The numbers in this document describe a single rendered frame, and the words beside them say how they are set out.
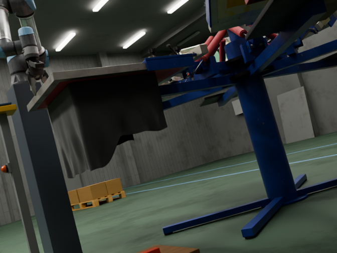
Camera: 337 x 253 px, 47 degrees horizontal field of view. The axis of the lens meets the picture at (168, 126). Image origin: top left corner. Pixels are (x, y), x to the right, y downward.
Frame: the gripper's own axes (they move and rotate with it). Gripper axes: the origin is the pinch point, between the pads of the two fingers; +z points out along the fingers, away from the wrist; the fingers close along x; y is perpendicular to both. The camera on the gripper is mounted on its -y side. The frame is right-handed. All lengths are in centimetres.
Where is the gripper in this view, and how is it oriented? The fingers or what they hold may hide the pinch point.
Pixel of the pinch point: (41, 92)
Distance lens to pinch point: 210.5
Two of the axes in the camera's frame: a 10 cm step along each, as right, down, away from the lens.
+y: -5.0, 2.1, 8.4
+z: 2.6, 9.6, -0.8
